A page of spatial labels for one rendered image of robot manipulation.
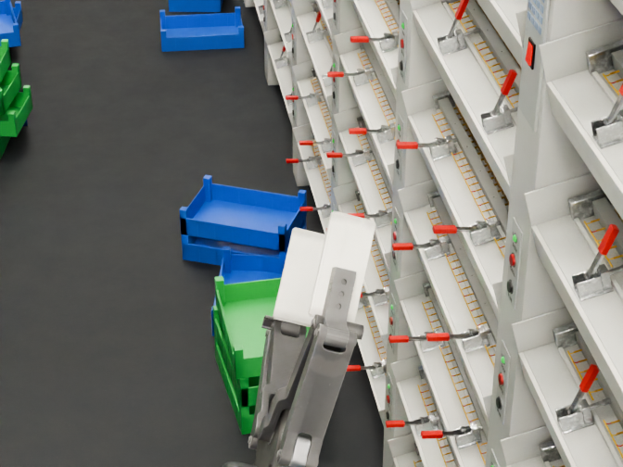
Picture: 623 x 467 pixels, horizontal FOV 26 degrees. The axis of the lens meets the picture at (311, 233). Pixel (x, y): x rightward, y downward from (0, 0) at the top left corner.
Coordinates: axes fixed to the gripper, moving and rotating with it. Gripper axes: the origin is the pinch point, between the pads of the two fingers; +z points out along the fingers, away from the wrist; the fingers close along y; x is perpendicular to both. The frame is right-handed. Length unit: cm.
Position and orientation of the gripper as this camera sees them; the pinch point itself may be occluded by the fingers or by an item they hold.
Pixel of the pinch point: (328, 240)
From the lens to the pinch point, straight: 94.6
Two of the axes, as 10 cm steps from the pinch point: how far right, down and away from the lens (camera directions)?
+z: 2.2, -9.7, 1.2
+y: 2.0, -0.7, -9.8
